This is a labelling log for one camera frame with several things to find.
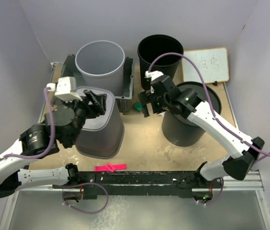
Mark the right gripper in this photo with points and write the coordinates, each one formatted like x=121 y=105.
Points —
x=146 y=97

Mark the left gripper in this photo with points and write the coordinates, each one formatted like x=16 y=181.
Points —
x=99 y=107

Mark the grey ribbed square bin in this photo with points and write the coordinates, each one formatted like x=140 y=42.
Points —
x=100 y=137

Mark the dark blue round bin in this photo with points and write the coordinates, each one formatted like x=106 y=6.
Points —
x=181 y=132

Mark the black round bin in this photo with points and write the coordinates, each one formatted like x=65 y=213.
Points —
x=152 y=47

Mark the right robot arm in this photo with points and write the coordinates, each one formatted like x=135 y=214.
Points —
x=242 y=149

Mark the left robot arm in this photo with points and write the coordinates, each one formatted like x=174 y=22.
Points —
x=35 y=143

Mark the green small block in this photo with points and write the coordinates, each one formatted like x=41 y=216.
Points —
x=138 y=107

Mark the light grey round bin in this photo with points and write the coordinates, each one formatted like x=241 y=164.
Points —
x=101 y=64

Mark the grey plastic crate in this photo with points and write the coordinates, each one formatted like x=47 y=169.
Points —
x=124 y=100

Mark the pink plastic clip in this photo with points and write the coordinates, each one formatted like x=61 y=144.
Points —
x=110 y=167

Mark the small whiteboard on stand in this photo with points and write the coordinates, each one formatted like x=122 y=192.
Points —
x=212 y=63

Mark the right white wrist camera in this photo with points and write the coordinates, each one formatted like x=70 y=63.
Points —
x=152 y=75

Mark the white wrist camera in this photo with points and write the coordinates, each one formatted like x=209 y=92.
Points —
x=152 y=75
x=64 y=89

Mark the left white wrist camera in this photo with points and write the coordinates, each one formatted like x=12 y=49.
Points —
x=64 y=89

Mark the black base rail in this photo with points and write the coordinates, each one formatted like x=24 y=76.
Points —
x=184 y=184

